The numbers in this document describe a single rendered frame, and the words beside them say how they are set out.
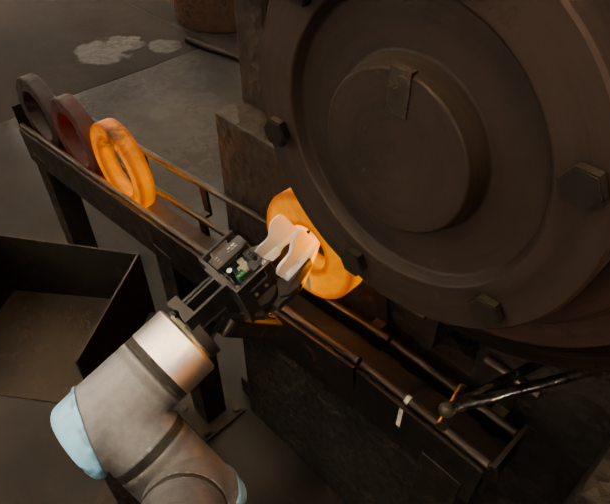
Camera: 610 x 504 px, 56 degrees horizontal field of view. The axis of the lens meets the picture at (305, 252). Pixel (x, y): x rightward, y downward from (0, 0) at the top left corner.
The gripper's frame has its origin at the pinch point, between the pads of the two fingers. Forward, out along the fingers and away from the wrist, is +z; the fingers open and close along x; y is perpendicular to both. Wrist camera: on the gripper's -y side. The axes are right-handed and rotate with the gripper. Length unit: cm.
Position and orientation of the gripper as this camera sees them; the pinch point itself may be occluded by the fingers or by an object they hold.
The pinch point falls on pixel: (314, 231)
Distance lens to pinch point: 72.5
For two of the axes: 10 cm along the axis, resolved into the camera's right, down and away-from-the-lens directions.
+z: 6.9, -6.6, 2.9
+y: -2.0, -5.5, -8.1
